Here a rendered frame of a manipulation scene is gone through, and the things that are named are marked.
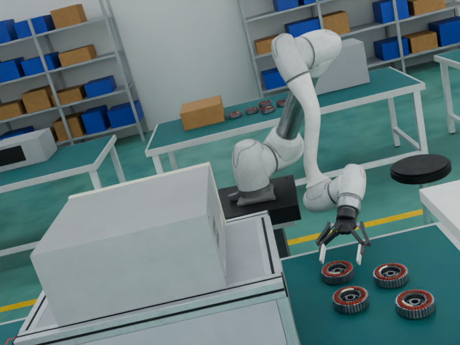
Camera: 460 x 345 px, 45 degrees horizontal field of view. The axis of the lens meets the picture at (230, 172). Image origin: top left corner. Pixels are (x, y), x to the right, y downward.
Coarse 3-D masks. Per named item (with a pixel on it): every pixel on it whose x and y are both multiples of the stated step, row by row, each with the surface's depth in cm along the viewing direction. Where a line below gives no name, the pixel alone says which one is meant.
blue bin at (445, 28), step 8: (456, 16) 788; (432, 24) 781; (440, 24) 760; (448, 24) 756; (456, 24) 757; (440, 32) 760; (448, 32) 760; (456, 32) 760; (440, 40) 765; (448, 40) 763; (456, 40) 764
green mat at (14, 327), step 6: (6, 324) 222; (12, 324) 221; (18, 324) 219; (0, 330) 219; (6, 330) 218; (12, 330) 216; (18, 330) 215; (0, 336) 214; (6, 336) 213; (12, 336) 212; (0, 342) 210
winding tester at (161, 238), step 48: (96, 192) 164; (144, 192) 153; (192, 192) 144; (48, 240) 137; (96, 240) 129; (144, 240) 129; (192, 240) 130; (48, 288) 133; (96, 288) 133; (144, 288) 134; (192, 288) 134
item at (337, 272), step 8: (328, 264) 197; (336, 264) 197; (344, 264) 195; (352, 264) 194; (328, 272) 193; (336, 272) 191; (344, 272) 190; (352, 272) 191; (328, 280) 191; (336, 280) 190; (344, 280) 190
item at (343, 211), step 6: (342, 210) 205; (348, 210) 204; (354, 210) 205; (342, 216) 204; (348, 216) 203; (354, 216) 204; (336, 222) 206; (342, 222) 205; (348, 222) 204; (354, 222) 203; (342, 228) 204; (354, 228) 203; (342, 234) 204; (348, 234) 203
